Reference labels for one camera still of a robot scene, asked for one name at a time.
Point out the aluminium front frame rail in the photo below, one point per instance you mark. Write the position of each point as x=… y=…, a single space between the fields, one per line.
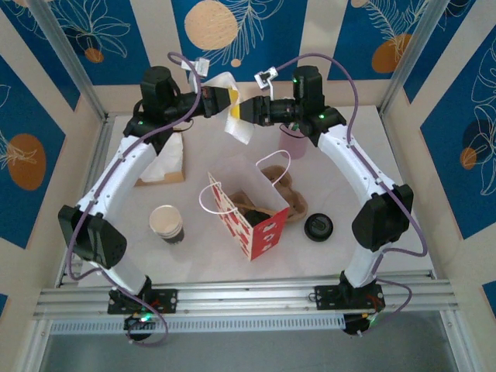
x=248 y=298

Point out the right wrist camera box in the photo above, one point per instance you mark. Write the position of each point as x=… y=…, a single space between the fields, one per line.
x=265 y=77

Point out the pink straw holder cup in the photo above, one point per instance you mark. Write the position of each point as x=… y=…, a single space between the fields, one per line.
x=292 y=149

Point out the yellow-white packet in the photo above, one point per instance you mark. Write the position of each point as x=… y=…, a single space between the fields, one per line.
x=240 y=129

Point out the red and white paper bag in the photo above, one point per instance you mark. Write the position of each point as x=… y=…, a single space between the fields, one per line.
x=267 y=236

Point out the aluminium frame post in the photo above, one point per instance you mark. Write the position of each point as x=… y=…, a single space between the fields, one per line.
x=69 y=58
x=408 y=58

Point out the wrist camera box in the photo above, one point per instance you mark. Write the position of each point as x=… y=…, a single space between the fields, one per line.
x=265 y=77
x=202 y=66

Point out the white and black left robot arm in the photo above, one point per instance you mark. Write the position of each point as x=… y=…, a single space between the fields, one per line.
x=112 y=174

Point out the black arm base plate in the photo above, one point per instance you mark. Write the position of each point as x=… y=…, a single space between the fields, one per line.
x=327 y=296
x=166 y=300

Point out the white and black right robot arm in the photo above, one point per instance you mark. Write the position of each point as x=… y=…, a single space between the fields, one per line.
x=364 y=170

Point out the white and black paper cup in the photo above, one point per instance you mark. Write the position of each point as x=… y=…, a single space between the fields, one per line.
x=174 y=238
x=164 y=219

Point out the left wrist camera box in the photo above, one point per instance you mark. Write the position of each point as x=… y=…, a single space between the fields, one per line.
x=202 y=66

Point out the white napkin stack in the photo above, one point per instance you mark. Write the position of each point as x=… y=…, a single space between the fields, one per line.
x=170 y=159

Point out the aluminium side rail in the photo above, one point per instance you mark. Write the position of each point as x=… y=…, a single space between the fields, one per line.
x=98 y=155

